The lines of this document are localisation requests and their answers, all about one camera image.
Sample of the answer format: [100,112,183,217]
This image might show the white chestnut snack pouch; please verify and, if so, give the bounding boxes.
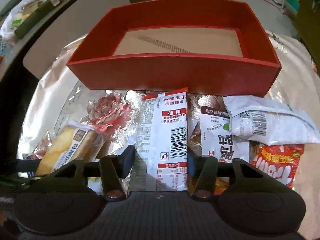
[200,106,249,163]

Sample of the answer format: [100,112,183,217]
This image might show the red white spicy strip packet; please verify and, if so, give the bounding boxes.
[129,88,188,192]

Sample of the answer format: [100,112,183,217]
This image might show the yellow bread snack packet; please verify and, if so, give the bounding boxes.
[35,121,105,176]

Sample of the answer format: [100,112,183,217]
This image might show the white barcode snack bag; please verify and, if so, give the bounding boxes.
[223,95,319,146]

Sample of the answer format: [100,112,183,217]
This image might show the red crinkly snack bag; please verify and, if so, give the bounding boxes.
[250,144,304,188]

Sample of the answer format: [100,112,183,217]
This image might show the clear waffle cookie packet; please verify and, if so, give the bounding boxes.
[188,122,202,156]

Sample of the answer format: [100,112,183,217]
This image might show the red cardboard box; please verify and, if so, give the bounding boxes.
[67,0,281,97]

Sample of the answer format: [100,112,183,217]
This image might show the grey curved counter table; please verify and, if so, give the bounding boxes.
[1,0,130,79]

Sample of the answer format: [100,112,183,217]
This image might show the dark green long box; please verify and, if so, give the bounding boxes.
[14,0,61,39]

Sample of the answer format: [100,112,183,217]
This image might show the white plastic shopping bag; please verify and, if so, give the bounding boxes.
[1,0,47,40]

